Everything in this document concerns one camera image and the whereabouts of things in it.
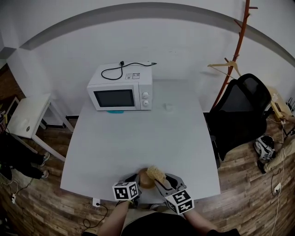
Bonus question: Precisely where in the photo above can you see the long white floor cable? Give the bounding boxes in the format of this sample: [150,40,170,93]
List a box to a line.
[273,119,287,236]

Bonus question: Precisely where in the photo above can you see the person's light trousers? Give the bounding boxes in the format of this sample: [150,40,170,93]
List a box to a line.
[125,202,169,216]

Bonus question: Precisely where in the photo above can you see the white microwave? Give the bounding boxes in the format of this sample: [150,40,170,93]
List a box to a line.
[87,62,153,112]

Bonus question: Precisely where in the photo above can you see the black and white backpack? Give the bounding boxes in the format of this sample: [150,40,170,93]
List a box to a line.
[254,135,277,161]

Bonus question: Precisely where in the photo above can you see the light wooden clothes hanger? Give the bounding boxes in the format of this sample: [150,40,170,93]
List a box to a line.
[207,58,242,78]

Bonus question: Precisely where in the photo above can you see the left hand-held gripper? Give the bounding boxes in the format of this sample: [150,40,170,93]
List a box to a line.
[112,172,142,201]

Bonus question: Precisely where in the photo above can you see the black floor cable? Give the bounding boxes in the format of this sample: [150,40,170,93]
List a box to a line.
[270,167,283,197]

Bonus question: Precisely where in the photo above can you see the thin black looped cable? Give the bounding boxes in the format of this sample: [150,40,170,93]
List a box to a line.
[82,202,109,231]

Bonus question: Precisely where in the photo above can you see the black microwave power cable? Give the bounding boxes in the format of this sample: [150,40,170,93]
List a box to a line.
[100,60,158,81]

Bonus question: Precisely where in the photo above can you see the person's black shirt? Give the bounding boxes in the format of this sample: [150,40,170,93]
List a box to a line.
[81,212,242,236]

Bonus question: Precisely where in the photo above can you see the brown wooden coat rack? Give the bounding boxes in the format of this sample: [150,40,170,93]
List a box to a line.
[210,0,259,110]

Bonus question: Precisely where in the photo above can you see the white side table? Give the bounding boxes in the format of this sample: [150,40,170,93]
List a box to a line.
[6,92,75,162]

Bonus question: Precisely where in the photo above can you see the black mesh office chair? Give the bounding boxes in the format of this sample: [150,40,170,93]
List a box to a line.
[204,73,272,169]

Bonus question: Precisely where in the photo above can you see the person's left forearm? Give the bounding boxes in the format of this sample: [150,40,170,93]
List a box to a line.
[97,199,130,236]

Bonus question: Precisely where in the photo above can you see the light wooden desk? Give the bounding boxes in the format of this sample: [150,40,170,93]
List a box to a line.
[266,86,295,121]

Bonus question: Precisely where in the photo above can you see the person's right forearm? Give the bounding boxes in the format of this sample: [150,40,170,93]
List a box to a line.
[183,208,218,234]

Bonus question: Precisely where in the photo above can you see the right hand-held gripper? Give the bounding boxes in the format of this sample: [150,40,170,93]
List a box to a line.
[153,173,195,215]

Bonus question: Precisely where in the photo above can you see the brown wooden bowl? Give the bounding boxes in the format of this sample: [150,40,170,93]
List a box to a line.
[137,168,156,190]

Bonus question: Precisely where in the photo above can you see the yellow sponge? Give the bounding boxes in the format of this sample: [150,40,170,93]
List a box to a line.
[146,165,167,183]

